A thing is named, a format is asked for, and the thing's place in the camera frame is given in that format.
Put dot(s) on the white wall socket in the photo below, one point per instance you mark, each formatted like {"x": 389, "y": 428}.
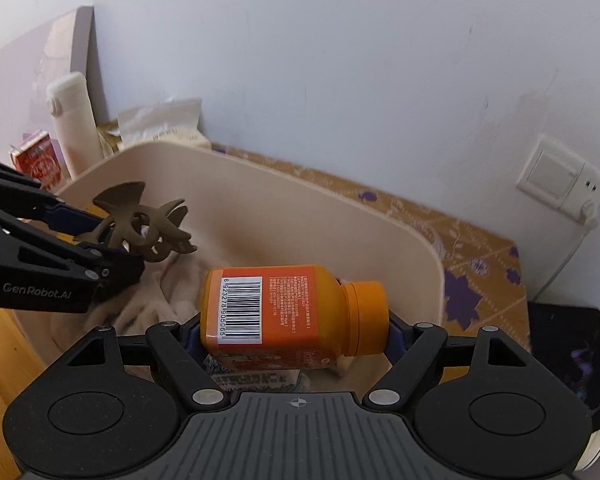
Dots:
{"x": 597, "y": 190}

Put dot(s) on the orange bottle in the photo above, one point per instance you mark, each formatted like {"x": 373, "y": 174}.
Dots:
{"x": 300, "y": 310}

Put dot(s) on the white thermos bottle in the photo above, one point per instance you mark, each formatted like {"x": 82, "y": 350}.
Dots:
{"x": 75, "y": 125}

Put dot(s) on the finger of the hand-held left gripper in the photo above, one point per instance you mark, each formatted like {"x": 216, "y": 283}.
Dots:
{"x": 75, "y": 220}
{"x": 115, "y": 265}

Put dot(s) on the blue white small packet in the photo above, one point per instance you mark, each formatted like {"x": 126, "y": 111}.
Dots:
{"x": 255, "y": 375}

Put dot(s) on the pink fleece cloth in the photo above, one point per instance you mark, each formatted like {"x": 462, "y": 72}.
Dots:
{"x": 145, "y": 300}

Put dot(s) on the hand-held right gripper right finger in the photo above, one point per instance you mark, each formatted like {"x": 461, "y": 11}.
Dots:
{"x": 397, "y": 332}

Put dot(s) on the pink bed headboard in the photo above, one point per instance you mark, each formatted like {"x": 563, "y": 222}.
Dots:
{"x": 30, "y": 85}

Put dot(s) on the taupe claw hair clip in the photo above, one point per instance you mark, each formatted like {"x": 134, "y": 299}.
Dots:
{"x": 135, "y": 222}

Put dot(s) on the white soft tissue pack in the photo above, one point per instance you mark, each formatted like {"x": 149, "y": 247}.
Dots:
{"x": 160, "y": 125}

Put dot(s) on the white plug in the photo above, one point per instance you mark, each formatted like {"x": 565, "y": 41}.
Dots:
{"x": 589, "y": 214}

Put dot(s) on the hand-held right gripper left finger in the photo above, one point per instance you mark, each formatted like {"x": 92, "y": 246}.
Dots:
{"x": 195, "y": 340}

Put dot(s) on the red white carton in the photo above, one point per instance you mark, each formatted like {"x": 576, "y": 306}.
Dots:
{"x": 37, "y": 160}

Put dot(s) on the beige plastic bin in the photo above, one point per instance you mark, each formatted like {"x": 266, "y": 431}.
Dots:
{"x": 290, "y": 210}

